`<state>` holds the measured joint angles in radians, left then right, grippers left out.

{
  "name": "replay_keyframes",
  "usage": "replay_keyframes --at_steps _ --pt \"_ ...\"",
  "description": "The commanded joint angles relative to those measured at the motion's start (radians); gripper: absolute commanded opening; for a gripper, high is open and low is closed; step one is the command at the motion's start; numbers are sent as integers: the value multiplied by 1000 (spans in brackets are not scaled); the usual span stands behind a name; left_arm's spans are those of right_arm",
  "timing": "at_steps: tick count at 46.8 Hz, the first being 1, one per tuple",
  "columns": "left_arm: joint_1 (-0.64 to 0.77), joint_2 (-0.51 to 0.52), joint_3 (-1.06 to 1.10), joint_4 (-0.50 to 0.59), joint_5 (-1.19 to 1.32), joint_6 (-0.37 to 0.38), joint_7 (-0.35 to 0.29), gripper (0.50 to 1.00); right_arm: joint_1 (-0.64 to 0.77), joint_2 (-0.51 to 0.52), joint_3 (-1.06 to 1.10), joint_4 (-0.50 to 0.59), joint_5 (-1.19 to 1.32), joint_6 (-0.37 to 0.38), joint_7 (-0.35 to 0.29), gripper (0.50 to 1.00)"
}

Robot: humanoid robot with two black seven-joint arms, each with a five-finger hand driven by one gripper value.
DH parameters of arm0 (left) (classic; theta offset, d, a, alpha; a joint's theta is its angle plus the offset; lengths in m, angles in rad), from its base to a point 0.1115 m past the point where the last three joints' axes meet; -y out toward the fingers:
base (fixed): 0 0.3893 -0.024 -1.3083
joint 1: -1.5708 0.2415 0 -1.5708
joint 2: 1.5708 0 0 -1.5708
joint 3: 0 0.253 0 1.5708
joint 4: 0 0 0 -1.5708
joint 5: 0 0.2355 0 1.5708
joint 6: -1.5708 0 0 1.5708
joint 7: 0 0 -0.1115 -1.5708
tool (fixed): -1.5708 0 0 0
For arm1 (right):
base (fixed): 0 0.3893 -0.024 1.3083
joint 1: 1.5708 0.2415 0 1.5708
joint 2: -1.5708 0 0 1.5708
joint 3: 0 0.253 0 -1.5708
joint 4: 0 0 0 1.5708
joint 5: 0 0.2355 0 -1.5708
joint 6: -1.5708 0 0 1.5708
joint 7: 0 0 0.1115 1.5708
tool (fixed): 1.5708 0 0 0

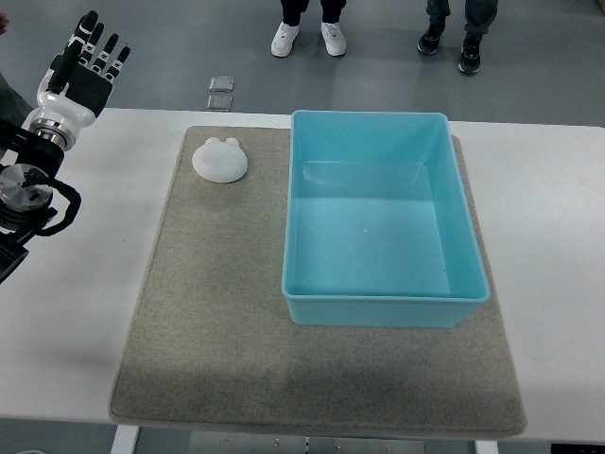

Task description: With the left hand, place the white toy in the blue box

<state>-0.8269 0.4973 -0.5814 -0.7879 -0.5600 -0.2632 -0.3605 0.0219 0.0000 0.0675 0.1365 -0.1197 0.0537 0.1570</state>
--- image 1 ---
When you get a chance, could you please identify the black white robot left hand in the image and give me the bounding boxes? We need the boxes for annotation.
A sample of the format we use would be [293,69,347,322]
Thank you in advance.
[23,10,130,148]

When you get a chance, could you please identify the white frog toy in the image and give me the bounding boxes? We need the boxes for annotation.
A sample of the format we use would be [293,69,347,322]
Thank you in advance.
[192,137,248,183]

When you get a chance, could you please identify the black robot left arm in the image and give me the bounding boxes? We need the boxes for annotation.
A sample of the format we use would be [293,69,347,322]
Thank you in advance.
[1,119,81,280]

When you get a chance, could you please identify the light blue plastic box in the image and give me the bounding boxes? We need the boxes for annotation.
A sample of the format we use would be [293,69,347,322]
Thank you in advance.
[282,111,491,327]

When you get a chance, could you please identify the upper metal floor plate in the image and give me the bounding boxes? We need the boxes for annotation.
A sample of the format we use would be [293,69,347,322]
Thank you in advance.
[209,76,234,93]

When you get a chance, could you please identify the metal floor plate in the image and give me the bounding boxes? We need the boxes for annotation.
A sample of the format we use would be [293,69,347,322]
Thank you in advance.
[209,76,234,93]
[206,95,233,112]

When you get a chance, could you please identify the lower metal floor plate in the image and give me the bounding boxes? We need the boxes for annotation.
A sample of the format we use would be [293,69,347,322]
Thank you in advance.
[206,95,233,112]

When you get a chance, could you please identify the white left sneaker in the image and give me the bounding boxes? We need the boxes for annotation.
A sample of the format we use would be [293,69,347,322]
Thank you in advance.
[270,22,299,58]

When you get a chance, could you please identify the white sneaker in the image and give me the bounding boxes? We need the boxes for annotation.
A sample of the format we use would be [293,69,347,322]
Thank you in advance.
[320,23,347,57]
[270,22,299,58]

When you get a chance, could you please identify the dark trouser legs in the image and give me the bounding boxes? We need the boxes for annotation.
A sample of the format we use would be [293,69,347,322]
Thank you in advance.
[280,0,347,27]

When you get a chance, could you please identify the white right sneaker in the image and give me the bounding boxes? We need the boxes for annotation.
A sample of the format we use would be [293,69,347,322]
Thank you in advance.
[320,23,347,57]

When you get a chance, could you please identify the beige felt mat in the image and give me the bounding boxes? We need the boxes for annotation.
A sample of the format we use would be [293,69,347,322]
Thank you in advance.
[109,126,527,439]

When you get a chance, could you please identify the white table leg left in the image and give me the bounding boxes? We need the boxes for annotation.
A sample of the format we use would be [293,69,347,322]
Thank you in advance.
[110,425,140,454]

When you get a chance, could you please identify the black left sneaker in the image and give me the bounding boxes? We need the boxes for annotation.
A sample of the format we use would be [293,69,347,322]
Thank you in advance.
[417,24,445,56]

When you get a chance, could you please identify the black sneaker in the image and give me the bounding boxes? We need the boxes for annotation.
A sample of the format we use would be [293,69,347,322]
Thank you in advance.
[458,37,481,75]
[417,24,445,56]

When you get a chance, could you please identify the metal table crossbar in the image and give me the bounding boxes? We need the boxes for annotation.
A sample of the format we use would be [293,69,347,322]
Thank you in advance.
[188,431,425,454]

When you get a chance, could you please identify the black right sneaker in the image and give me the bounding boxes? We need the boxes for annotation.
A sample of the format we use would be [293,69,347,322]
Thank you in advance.
[458,37,481,75]

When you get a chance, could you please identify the grey jeans legs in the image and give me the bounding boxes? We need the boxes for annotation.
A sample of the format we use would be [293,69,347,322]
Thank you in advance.
[424,0,499,42]

